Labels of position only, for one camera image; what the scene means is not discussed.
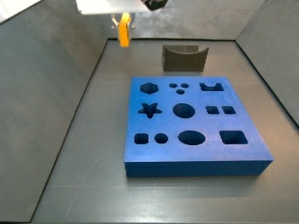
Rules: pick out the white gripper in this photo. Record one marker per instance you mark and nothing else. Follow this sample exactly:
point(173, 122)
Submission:
point(93, 7)

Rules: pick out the yellow double-square peg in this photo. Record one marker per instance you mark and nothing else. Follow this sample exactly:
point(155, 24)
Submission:
point(123, 30)

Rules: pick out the black curved holder stand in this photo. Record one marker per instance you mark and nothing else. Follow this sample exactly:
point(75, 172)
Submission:
point(185, 58)

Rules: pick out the blue shape-sorting board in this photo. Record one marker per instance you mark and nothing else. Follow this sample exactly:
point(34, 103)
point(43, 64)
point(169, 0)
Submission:
point(189, 129)

